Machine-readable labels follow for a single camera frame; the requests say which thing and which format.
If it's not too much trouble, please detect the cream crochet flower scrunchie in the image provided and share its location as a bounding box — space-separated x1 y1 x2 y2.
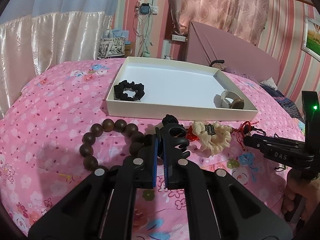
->
186 121 234 156

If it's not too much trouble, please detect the light blue paper bag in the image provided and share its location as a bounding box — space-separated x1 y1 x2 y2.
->
109 29 129 42

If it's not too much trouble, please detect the dark wooden bead bracelet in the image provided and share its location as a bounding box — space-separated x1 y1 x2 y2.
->
79 119 153 172

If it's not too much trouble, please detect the right hand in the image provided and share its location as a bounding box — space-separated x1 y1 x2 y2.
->
281 169 319 222

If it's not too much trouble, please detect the purple dotted pillow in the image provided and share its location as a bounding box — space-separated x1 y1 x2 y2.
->
223 67 259 84

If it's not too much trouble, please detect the pink patterned curtain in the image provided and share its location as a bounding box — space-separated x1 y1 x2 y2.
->
170 0 269 45

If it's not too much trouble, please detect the brown cardboard box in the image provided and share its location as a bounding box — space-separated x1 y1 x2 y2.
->
124 44 135 57

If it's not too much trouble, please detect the black white floral bag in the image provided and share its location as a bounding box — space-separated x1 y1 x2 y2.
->
97 37 125 60

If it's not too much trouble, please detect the black fabric scrunchie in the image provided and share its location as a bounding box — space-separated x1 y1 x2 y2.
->
113 80 145 102

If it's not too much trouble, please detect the pink wooden headboard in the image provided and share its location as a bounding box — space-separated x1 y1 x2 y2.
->
185 21 280 82

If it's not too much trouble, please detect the white wall power socket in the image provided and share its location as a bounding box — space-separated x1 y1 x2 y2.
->
151 5 158 15

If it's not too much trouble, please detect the cream satin curtain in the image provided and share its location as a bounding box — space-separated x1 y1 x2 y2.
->
1 11 113 116

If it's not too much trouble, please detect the framed landscape picture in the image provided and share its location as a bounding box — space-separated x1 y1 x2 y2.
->
302 16 320 61

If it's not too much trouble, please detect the white shallow cardboard tray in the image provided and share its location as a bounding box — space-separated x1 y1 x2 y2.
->
100 57 258 121

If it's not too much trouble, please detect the blue charger device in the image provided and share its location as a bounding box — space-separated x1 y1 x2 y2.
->
139 3 151 15

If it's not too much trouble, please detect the red cord charm bracelet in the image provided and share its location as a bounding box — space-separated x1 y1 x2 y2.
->
233 120 267 152

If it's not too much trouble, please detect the black hair claw clip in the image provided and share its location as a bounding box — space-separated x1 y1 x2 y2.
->
155 114 190 159

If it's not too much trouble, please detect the white power strip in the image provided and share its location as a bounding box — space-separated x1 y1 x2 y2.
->
171 34 187 42

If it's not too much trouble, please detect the black handled brown bag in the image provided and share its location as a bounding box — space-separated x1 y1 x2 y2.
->
209 60 225 70

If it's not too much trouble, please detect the dark knitted blanket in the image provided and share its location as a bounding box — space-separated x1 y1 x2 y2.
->
260 83 305 123

